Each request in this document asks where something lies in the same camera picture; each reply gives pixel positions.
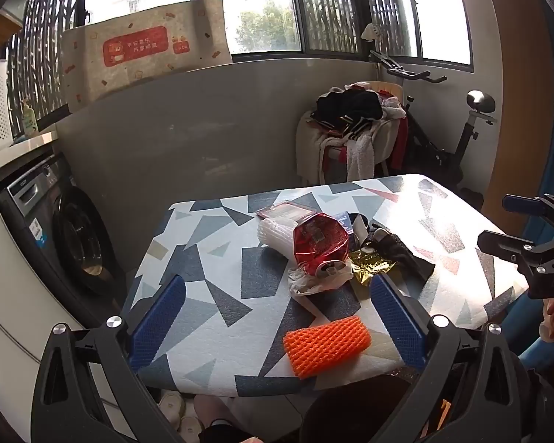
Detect orange foam fruit net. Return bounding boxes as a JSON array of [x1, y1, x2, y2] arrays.
[[283, 315, 372, 380]]

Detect wooden panel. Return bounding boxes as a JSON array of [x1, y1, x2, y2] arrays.
[[480, 0, 554, 237]]

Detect gold foil wrapper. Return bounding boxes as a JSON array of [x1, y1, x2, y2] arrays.
[[348, 248, 398, 289]]

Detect black plastic wrapper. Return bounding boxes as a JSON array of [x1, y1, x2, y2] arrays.
[[367, 224, 437, 285]]

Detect person's leg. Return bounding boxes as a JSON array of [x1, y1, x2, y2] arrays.
[[196, 394, 259, 443]]

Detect white foam fruit net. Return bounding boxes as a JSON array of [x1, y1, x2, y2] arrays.
[[257, 218, 301, 259]]

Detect black garment striped cuffs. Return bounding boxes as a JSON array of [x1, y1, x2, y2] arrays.
[[315, 89, 384, 124]]

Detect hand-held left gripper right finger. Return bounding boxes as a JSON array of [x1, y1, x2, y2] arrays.
[[369, 271, 536, 443]]

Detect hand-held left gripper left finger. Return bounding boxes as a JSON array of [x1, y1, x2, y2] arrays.
[[30, 274, 188, 443]]

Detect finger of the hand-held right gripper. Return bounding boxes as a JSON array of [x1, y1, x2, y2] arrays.
[[477, 230, 538, 266], [502, 194, 554, 223]]

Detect wooden wall cabinet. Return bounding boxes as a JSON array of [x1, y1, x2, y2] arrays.
[[0, 9, 24, 58]]

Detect cardboard box with red label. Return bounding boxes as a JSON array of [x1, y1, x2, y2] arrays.
[[59, 0, 234, 114]]

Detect red garment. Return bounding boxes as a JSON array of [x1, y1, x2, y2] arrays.
[[390, 117, 410, 170]]

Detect crushed red can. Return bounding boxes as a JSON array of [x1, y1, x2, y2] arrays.
[[292, 212, 352, 278]]

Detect person's right hand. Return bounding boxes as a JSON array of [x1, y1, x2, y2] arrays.
[[539, 298, 554, 341]]

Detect white tissue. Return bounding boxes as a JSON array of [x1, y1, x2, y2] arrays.
[[288, 261, 354, 297]]

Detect black round bowl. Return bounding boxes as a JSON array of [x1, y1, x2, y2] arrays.
[[350, 212, 374, 246]]

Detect black exercise bike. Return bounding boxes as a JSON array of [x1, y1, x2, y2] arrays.
[[369, 48, 498, 209]]

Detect yellow-green bottle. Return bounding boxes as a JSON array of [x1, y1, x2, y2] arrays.
[[20, 99, 40, 138]]

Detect dark grey washing machine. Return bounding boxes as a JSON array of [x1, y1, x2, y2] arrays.
[[0, 152, 126, 328]]

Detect beige chair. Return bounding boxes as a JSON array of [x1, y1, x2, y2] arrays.
[[297, 80, 409, 185]]

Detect white fleece garment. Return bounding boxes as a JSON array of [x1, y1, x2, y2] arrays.
[[321, 122, 378, 182]]

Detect white slipper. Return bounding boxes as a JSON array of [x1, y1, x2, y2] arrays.
[[159, 390, 188, 426], [179, 415, 205, 443]]

